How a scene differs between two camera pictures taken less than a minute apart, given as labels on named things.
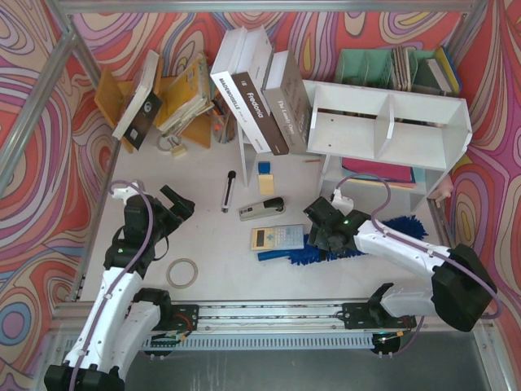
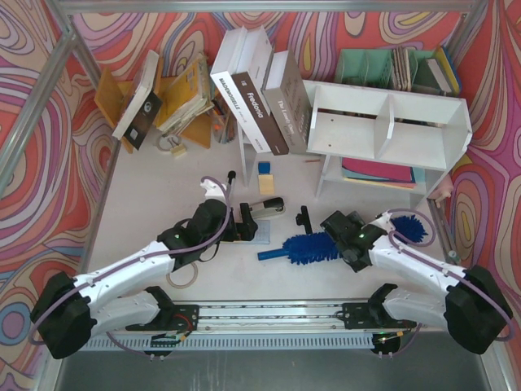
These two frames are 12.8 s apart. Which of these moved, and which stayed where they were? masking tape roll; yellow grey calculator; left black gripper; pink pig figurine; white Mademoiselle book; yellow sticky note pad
Moved: left black gripper; yellow grey calculator
Stayed: white Mademoiselle book; pink pig figurine; yellow sticky note pad; masking tape roll
